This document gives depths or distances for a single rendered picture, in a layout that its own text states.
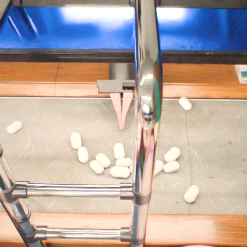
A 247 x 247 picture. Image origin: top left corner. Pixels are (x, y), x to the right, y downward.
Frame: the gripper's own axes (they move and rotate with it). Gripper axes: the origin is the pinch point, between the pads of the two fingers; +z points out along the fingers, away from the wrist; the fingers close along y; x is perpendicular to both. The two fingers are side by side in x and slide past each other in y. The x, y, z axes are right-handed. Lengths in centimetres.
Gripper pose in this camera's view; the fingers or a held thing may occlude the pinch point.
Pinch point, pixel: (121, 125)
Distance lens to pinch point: 69.5
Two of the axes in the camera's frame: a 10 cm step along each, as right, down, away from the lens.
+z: -0.1, 10.0, -0.2
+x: 0.1, 0.2, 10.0
